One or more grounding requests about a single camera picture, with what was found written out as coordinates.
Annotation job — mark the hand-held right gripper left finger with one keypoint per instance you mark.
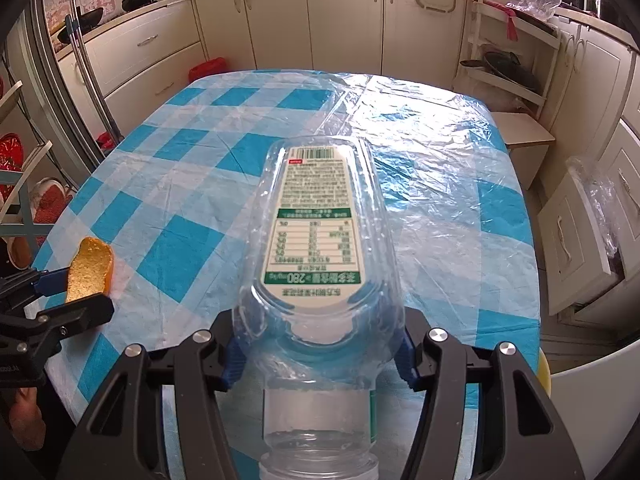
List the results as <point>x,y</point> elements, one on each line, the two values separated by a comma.
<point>232,365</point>

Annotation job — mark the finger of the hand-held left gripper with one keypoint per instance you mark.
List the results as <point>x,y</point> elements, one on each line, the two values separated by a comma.
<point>80,312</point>
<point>50,282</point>

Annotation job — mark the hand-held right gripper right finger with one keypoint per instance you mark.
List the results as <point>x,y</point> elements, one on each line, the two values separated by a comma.
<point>406,370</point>

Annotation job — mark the yellow plastic bin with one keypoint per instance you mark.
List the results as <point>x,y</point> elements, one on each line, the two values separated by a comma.
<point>545,370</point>

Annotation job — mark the clear plastic bottle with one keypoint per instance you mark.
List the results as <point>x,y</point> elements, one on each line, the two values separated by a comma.
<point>310,235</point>

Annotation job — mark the person's left hand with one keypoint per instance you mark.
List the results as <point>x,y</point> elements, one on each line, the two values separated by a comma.
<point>27,417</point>

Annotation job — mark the red slipper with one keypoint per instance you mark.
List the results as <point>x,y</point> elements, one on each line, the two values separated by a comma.
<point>50,200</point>
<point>10,165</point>

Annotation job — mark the white shoe rack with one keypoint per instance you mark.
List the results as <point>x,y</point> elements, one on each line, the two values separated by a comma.
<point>37,152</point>

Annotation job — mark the blue checkered plastic tablecloth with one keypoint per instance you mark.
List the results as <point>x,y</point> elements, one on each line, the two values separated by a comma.
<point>175,160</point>

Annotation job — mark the white door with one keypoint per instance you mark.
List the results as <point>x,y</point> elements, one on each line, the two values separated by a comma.
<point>590,410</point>

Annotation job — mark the open cream drawer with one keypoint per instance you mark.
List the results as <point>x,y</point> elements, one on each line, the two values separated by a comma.
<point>570,240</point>

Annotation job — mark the metal mop pole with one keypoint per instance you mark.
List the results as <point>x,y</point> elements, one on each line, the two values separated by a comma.
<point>85,60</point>

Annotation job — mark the clear plastic bag in drawer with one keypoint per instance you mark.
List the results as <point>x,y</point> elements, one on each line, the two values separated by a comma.
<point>600,195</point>

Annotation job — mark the red plastic basket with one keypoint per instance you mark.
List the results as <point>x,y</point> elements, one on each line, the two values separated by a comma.
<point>207,69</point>

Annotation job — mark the white wooden stool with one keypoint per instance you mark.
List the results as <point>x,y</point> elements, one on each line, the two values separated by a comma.
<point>520,130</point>

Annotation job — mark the black wok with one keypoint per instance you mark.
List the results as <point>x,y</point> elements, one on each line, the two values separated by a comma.
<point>472,64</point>

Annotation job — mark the white shelf rack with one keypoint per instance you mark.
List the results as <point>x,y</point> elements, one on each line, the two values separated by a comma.
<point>475,35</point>

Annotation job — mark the cream kitchen cabinets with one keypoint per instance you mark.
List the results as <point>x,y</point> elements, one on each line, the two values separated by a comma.
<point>340,20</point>

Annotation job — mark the red plastic bag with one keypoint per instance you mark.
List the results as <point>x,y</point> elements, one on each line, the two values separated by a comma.
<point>512,22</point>

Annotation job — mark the dark baking tray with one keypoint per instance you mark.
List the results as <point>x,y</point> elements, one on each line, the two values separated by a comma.
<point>537,22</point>

